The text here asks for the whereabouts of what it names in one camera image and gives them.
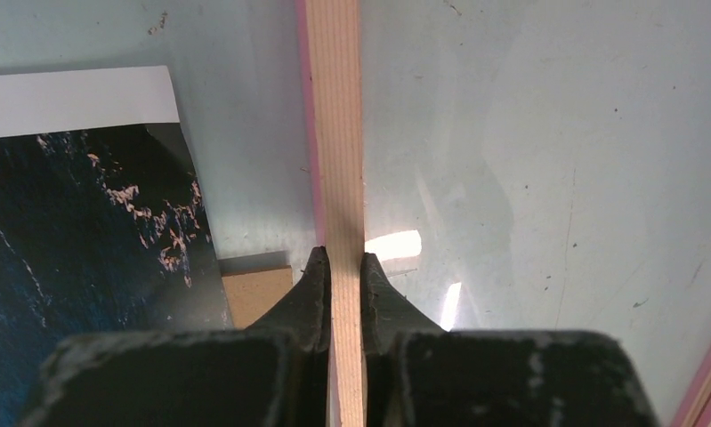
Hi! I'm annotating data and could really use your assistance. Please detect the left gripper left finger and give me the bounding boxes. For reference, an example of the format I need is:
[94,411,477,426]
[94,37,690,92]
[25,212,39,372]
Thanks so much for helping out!
[19,246,331,426]

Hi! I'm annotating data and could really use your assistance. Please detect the brown backing board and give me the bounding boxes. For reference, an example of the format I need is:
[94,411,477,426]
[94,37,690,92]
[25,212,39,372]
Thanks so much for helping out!
[222,266,293,329]

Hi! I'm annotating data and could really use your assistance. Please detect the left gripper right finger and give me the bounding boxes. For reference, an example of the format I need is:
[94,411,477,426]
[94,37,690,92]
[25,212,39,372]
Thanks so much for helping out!
[360,254,659,426]

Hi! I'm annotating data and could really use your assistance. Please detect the pink wooden picture frame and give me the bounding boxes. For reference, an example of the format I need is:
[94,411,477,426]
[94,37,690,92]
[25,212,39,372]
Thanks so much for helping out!
[295,0,711,427]

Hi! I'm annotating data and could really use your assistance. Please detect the landscape photo print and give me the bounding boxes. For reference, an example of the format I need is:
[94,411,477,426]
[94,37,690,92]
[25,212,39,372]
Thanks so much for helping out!
[0,66,231,426]

